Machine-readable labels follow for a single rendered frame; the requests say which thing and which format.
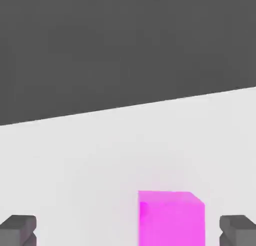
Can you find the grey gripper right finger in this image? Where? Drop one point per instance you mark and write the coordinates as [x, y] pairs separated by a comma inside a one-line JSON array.
[[238, 230]]

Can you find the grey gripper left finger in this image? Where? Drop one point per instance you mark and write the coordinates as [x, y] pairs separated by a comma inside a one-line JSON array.
[[18, 230]]

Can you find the large magenta box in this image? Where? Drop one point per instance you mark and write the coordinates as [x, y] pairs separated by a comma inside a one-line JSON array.
[[172, 220]]

